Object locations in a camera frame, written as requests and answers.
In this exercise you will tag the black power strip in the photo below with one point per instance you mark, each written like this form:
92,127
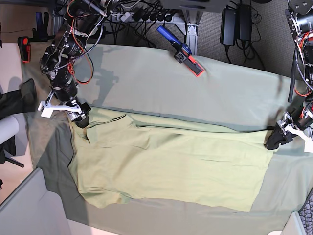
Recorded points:
154,17

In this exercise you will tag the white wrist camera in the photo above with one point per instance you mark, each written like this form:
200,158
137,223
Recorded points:
48,109
307,137

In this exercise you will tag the blue orange clamp centre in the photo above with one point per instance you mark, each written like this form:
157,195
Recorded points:
183,53

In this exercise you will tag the black power adapter pair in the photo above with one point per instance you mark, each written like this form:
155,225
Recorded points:
236,24

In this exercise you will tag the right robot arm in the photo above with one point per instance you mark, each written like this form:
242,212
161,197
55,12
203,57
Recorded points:
82,18

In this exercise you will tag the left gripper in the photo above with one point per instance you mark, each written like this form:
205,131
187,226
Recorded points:
295,123

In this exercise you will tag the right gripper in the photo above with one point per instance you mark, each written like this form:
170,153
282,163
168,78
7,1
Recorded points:
67,94

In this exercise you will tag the aluminium frame post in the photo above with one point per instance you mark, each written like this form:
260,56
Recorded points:
192,20

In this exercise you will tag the dark green cloth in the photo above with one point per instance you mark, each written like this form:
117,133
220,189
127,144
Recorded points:
19,101

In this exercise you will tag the blue orange clamp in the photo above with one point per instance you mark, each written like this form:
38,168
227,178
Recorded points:
40,34
183,53

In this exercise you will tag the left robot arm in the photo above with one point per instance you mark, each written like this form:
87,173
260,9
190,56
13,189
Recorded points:
299,15

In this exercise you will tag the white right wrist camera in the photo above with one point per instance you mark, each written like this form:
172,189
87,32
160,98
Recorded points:
48,109

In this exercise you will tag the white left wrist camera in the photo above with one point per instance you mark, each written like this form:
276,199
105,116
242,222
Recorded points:
307,137

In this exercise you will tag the blue orange clamp left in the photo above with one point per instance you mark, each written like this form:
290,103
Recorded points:
40,34

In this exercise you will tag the grey bin corner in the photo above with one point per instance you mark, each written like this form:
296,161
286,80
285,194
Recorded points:
33,210

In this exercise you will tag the yellow-green T-shirt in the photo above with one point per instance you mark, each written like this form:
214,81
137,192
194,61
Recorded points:
121,156

